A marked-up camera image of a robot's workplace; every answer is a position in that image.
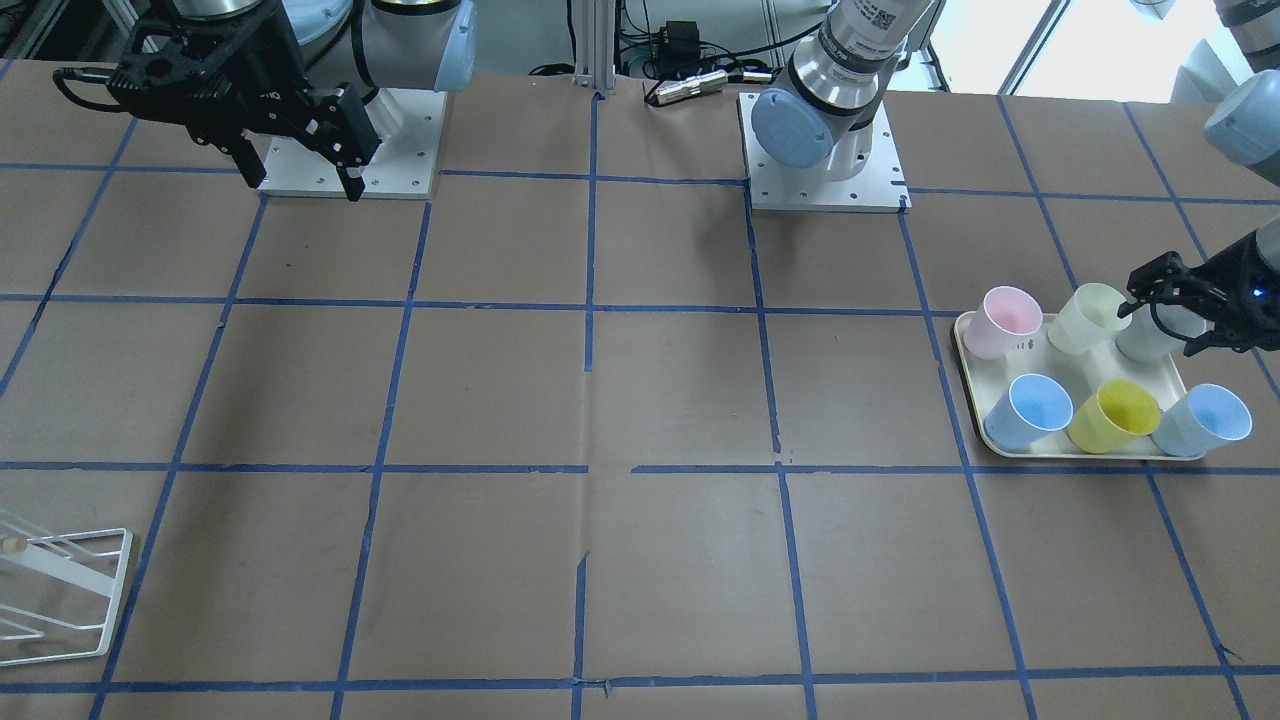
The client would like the light blue cup near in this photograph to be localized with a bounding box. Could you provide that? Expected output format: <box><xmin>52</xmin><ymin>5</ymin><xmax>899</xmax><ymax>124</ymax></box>
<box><xmin>983</xmin><ymin>373</ymin><xmax>1074</xmax><ymax>452</ymax></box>

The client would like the light blue cup far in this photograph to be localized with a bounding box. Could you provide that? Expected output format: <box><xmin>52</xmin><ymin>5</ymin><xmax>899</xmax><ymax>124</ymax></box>
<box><xmin>1151</xmin><ymin>383</ymin><xmax>1253</xmax><ymax>457</ymax></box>

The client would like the cream white plastic cup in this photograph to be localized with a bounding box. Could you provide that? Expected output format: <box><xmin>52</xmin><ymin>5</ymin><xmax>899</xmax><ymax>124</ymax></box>
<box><xmin>1046</xmin><ymin>283</ymin><xmax>1132</xmax><ymax>355</ymax></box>

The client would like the cream plastic tray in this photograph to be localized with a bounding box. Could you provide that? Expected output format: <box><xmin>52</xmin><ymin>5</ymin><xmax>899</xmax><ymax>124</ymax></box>
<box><xmin>951</xmin><ymin>311</ymin><xmax>1206</xmax><ymax>462</ymax></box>

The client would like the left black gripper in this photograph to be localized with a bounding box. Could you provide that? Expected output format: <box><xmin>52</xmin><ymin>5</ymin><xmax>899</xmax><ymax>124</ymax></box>
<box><xmin>1117</xmin><ymin>222</ymin><xmax>1279</xmax><ymax>357</ymax></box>

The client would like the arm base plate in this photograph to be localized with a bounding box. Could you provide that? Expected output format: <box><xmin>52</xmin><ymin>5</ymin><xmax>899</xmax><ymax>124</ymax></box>
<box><xmin>259</xmin><ymin>88</ymin><xmax>451</xmax><ymax>200</ymax></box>
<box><xmin>739</xmin><ymin>92</ymin><xmax>911</xmax><ymax>213</ymax></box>

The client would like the pink plastic cup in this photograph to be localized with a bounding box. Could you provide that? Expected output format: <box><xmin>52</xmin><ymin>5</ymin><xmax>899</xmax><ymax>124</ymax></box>
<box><xmin>963</xmin><ymin>284</ymin><xmax>1043</xmax><ymax>360</ymax></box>

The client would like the light blue cup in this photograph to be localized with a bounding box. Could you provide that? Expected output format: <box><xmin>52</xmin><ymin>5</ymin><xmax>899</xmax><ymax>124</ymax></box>
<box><xmin>1151</xmin><ymin>383</ymin><xmax>1253</xmax><ymax>457</ymax></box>
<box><xmin>983</xmin><ymin>373</ymin><xmax>1074</xmax><ymax>452</ymax></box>

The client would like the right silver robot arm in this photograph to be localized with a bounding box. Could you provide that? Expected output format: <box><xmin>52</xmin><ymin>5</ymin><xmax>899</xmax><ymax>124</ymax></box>
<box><xmin>99</xmin><ymin>1</ymin><xmax>476</xmax><ymax>201</ymax></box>

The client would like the yellow plastic cup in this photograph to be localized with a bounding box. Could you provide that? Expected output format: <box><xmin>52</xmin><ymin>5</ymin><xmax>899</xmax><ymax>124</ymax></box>
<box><xmin>1066</xmin><ymin>379</ymin><xmax>1164</xmax><ymax>454</ymax></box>

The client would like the silver cable connector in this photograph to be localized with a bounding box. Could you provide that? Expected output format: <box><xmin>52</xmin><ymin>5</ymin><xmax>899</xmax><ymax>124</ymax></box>
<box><xmin>643</xmin><ymin>69</ymin><xmax>774</xmax><ymax>108</ymax></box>

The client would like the white wire cup rack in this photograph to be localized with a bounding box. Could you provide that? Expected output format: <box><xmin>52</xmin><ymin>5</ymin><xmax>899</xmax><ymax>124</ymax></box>
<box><xmin>1</xmin><ymin>509</ymin><xmax>134</xmax><ymax>667</ymax></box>

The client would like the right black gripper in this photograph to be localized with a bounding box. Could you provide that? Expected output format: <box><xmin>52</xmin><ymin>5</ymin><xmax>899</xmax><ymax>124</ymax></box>
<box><xmin>106</xmin><ymin>5</ymin><xmax>381</xmax><ymax>202</ymax></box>

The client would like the aluminium frame post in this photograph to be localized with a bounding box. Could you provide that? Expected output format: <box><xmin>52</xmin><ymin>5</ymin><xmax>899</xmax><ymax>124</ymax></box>
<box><xmin>570</xmin><ymin>0</ymin><xmax>618</xmax><ymax>95</ymax></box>

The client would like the grey plastic cup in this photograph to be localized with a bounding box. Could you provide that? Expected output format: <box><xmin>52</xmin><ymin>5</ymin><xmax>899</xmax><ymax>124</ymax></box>
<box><xmin>1115</xmin><ymin>304</ymin><xmax>1208</xmax><ymax>363</ymax></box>

